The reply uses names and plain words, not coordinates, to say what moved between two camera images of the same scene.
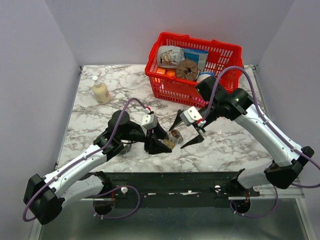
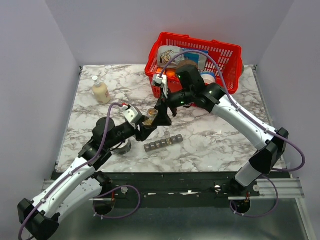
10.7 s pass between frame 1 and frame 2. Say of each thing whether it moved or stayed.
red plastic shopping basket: stayed
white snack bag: stayed
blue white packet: stayed
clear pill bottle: moved
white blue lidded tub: stayed
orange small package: stayed
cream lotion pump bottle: stayed
